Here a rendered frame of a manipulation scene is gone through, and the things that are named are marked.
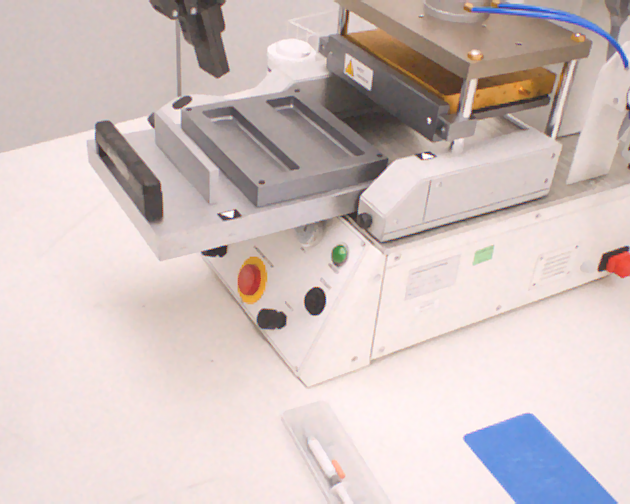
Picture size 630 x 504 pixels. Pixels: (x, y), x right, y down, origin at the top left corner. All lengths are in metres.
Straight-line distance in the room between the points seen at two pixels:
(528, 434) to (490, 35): 0.45
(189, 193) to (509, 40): 0.39
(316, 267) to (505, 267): 0.25
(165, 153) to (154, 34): 1.62
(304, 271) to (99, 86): 1.63
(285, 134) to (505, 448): 0.43
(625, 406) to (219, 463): 0.48
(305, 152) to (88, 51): 1.60
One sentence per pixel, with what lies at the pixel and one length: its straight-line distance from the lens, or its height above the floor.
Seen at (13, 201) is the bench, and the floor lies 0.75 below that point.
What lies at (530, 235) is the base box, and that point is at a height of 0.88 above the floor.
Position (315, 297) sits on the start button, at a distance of 0.92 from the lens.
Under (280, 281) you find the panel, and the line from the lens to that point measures 0.99.
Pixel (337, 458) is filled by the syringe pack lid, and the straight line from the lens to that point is 0.85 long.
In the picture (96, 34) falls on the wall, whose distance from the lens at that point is 2.45.
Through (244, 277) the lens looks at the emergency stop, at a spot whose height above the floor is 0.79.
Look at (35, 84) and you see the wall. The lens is 2.41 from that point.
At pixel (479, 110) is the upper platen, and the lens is 0.97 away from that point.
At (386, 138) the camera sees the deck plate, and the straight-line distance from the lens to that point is 1.10.
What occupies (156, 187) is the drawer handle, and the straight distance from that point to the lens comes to 0.81.
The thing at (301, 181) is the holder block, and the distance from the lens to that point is 0.85.
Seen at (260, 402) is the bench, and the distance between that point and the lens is 0.93.
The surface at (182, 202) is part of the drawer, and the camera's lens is 0.85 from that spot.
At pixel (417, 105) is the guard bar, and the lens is 0.93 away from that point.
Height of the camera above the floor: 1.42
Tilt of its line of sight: 35 degrees down
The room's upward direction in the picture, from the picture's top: 5 degrees clockwise
